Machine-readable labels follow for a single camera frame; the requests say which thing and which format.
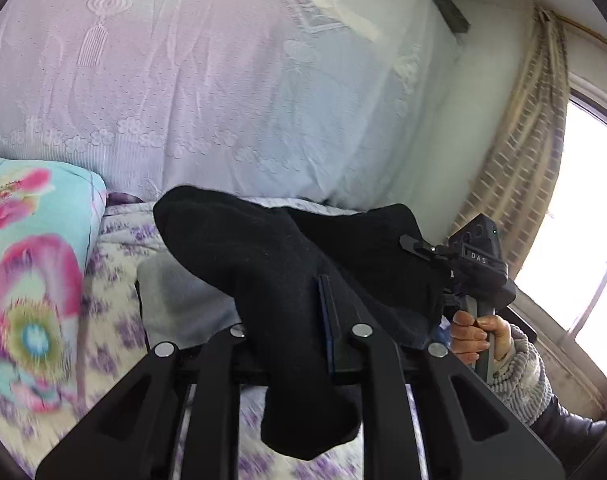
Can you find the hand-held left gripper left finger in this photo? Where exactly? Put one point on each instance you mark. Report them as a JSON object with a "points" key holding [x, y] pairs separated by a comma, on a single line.
{"points": [[218, 365]]}

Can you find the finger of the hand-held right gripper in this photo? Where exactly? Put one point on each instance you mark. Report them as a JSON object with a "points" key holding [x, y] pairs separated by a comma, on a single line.
{"points": [[423, 247]]}

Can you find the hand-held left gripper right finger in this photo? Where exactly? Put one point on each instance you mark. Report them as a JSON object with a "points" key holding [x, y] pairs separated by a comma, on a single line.
{"points": [[329, 320]]}

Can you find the black pants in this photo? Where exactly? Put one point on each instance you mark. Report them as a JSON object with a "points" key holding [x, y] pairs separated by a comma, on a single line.
{"points": [[293, 270]]}

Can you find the person's right forearm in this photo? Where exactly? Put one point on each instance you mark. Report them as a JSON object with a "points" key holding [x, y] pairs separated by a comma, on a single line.
{"points": [[523, 385]]}

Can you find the person's right hand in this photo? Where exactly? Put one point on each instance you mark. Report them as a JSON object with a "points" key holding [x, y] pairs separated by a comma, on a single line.
{"points": [[476, 335]]}

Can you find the grey garment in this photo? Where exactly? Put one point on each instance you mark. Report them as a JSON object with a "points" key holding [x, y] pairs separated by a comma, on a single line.
{"points": [[183, 300]]}

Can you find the window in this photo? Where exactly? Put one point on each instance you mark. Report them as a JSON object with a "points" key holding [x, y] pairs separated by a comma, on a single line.
{"points": [[578, 220]]}

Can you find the purple floral bed sheet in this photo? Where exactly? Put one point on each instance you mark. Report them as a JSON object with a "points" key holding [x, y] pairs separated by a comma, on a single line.
{"points": [[118, 320]]}

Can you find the beige patterned curtain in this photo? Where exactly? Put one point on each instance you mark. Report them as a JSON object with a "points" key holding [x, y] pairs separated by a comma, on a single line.
{"points": [[523, 150]]}

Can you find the colourful floral pillow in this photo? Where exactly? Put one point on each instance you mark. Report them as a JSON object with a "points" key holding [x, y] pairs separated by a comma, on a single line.
{"points": [[28, 270]]}

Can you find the white lace headboard cover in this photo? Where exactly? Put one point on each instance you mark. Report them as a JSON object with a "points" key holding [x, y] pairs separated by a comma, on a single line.
{"points": [[208, 85]]}

